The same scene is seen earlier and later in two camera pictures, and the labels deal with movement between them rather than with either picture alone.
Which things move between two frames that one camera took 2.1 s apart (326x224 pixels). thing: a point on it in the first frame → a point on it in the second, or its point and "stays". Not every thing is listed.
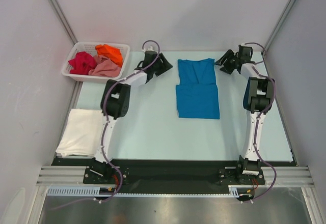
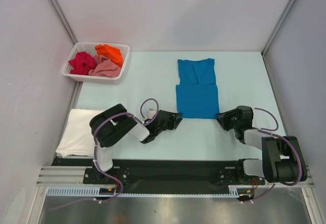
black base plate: (172, 176) stays
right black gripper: (229, 55) → (223, 117)
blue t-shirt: (197, 93) stays
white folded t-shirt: (82, 133) stays
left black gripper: (165, 65) → (173, 120)
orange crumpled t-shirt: (113, 53) stays
